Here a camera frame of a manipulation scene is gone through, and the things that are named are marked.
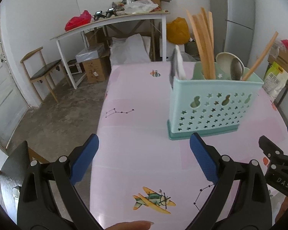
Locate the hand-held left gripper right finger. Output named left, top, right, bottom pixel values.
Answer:
left=185, top=132, right=272, bottom=230

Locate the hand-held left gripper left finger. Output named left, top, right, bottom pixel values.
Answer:
left=17, top=134, right=104, bottom=230

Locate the teal plastic utensil holder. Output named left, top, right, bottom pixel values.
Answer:
left=167, top=73, right=265, bottom=141

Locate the single wooden chopstick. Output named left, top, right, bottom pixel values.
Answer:
left=241, top=31, right=279, bottom=81

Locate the small metal spoon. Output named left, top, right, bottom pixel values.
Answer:
left=230, top=57, right=243, bottom=81

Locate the bundle of wooden chopsticks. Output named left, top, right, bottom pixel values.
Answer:
left=186, top=7, right=216, bottom=80

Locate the person's right hand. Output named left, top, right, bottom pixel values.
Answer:
left=276, top=195, right=288, bottom=224

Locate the person's left hand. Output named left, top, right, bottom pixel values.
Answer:
left=105, top=221, right=155, bottom=230

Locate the dark metal rack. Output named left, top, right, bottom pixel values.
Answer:
left=276, top=79, right=288, bottom=106

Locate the yellow and white sack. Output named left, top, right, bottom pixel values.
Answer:
left=264, top=62, right=288, bottom=99

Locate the pink printed tablecloth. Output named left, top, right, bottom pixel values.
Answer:
left=90, top=61, right=288, bottom=230

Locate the crumpled clear plastic wrap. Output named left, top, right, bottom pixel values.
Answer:
left=271, top=42, right=282, bottom=55

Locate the white toaster oven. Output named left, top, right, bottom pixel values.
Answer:
left=67, top=62, right=83, bottom=76

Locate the large metal spoon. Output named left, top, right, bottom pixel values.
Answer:
left=169, top=45, right=181, bottom=82

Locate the beige ceramic spoon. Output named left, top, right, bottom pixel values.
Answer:
left=215, top=52, right=246, bottom=80

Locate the plastic-wrapped flat package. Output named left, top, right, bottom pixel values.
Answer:
left=75, top=44, right=105, bottom=63

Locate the white door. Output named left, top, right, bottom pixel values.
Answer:
left=0, top=5, right=30, bottom=154

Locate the dark green bag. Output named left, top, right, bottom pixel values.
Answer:
left=185, top=37, right=197, bottom=53

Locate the white refrigerator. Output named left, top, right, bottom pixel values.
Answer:
left=224, top=0, right=255, bottom=61

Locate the orange plastic bag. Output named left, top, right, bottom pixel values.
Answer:
left=166, top=17, right=191, bottom=45

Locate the white desk with wooden top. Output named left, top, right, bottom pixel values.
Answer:
left=50, top=10, right=171, bottom=90

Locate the clear plastic bag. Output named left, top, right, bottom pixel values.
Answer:
left=123, top=0, right=159, bottom=15

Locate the wooden frame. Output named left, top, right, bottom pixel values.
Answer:
left=103, top=19, right=157, bottom=61

